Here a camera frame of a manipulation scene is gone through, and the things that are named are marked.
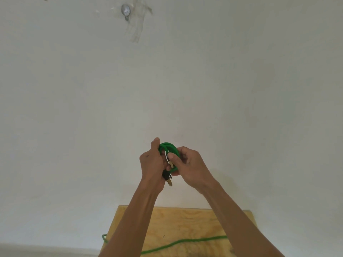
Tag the person's right hand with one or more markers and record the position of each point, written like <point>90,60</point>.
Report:
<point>194,171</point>

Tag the person's left hand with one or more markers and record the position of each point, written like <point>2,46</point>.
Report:
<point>150,168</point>

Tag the person's left thumb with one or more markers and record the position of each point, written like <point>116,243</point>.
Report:
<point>155,146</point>

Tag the person's right thumb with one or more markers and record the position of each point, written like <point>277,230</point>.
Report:
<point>174,160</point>

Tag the person's left forearm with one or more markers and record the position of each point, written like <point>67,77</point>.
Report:
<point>132,224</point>

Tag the person's right forearm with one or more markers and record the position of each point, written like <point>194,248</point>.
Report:
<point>238,224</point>

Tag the clear tape strips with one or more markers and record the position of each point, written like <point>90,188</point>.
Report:
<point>139,24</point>

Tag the round metal wall hook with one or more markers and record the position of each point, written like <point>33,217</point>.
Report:
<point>125,10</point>

